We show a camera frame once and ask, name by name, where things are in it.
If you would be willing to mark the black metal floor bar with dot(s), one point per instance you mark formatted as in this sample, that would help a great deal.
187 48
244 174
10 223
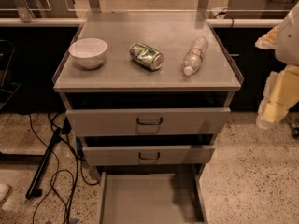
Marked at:
33 190

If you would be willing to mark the grey top drawer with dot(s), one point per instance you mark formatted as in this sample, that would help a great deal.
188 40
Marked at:
125 114

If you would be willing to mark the white shoe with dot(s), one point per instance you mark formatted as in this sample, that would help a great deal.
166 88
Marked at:
4 190

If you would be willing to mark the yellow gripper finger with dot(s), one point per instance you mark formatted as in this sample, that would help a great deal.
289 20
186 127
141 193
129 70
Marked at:
268 40
280 94

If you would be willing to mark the grey bottom drawer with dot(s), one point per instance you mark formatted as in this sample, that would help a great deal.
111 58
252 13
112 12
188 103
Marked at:
154 197

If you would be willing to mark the grey middle drawer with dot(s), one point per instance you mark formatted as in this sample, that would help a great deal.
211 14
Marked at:
147 150

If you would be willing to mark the white ceramic bowl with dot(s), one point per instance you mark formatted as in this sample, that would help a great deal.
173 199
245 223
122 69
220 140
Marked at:
89 53

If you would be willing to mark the crushed green soda can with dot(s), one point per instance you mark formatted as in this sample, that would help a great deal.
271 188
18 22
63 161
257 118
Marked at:
146 56

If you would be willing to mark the grey drawer cabinet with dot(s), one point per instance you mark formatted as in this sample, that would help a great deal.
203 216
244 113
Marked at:
171 33

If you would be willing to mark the black caster wheel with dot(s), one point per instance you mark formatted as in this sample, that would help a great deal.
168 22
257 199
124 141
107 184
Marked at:
295 130

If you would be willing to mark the clear plastic water bottle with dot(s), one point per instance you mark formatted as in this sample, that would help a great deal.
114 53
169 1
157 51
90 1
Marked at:
195 56

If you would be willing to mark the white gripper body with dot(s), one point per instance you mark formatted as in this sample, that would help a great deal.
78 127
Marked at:
289 44

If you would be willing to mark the grey drawer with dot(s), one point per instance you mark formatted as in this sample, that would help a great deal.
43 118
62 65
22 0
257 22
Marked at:
147 150
154 197
125 114

